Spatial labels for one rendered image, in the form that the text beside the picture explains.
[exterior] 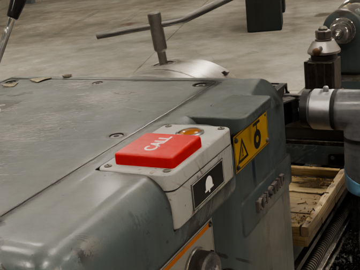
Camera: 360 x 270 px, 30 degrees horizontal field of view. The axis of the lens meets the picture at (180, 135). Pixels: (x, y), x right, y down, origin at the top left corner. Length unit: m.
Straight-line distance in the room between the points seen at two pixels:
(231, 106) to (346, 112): 0.49
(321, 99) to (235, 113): 0.52
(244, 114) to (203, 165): 0.12
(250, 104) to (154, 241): 0.26
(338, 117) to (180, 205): 0.68
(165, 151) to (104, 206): 0.09
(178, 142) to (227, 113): 0.13
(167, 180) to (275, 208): 0.35
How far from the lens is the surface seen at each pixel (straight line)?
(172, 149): 0.59
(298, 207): 1.39
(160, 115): 0.75
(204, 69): 1.09
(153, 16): 1.10
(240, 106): 0.75
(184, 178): 0.59
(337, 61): 1.67
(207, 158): 0.63
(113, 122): 0.74
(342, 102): 1.22
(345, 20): 2.17
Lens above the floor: 1.46
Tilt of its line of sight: 18 degrees down
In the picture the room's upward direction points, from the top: 6 degrees counter-clockwise
